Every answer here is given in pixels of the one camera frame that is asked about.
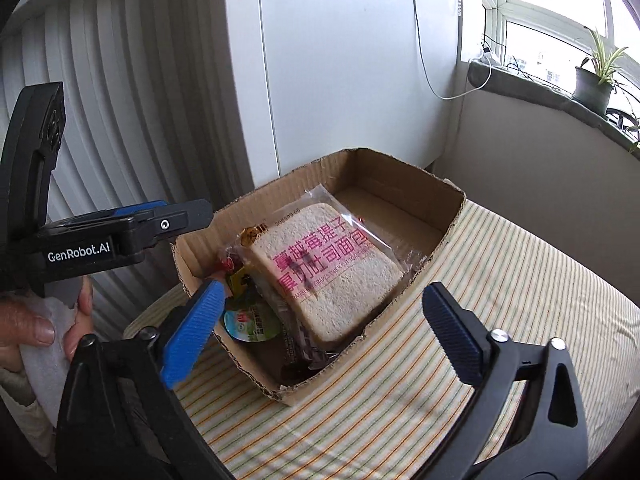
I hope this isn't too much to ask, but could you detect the clear packet dark cake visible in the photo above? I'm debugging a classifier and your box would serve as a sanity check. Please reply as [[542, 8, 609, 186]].
[[277, 325, 351, 386]]

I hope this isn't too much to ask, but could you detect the sliced bread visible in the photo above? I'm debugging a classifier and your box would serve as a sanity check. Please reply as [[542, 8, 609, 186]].
[[222, 184, 431, 348]]

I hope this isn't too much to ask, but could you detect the small trailing plant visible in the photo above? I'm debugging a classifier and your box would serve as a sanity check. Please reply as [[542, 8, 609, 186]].
[[605, 80, 640, 156]]

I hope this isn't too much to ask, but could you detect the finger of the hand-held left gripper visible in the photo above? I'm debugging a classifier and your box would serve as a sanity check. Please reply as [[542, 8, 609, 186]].
[[0, 81, 67, 241], [37, 199, 214, 250]]

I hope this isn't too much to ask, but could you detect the person's left hand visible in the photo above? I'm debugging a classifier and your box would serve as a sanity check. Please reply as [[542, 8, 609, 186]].
[[0, 275, 96, 361]]

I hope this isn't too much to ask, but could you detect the white cable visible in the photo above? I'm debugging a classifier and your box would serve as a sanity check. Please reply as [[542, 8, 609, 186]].
[[412, 0, 493, 101]]

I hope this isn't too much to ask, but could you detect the potted spider plant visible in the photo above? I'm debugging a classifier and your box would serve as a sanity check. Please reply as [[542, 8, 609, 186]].
[[572, 27, 630, 117]]

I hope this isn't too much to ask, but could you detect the white cabinet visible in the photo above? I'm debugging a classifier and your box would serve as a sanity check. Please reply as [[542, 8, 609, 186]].
[[220, 0, 463, 186]]

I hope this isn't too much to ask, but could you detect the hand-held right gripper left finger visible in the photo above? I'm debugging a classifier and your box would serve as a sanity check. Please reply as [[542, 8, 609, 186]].
[[55, 279, 236, 480]]

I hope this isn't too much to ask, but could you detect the white slatted panel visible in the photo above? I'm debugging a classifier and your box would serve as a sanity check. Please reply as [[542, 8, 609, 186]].
[[0, 0, 256, 326]]

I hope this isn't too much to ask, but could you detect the brown cardboard box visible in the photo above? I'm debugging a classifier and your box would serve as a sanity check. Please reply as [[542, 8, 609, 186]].
[[172, 147, 467, 406]]

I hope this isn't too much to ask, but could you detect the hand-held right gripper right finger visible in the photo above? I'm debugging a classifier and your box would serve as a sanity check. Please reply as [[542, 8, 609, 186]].
[[422, 282, 590, 480]]

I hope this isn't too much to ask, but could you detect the colourful jelly cup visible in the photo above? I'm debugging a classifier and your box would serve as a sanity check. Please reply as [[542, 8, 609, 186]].
[[221, 305, 285, 343]]

